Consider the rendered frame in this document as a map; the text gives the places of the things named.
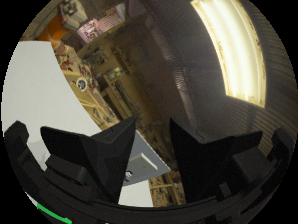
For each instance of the green square zone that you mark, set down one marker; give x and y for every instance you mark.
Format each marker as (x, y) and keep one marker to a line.
(53, 214)

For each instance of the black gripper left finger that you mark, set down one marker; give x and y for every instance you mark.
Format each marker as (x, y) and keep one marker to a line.
(104, 155)

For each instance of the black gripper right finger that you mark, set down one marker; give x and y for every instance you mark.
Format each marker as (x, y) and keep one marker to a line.
(201, 157)

